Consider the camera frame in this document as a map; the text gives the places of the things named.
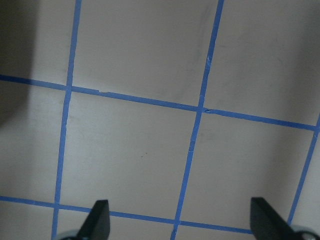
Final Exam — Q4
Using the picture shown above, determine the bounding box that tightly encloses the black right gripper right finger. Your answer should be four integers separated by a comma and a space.
250, 197, 295, 240

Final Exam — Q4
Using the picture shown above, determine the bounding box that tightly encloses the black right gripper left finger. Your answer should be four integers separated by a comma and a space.
75, 200, 111, 240

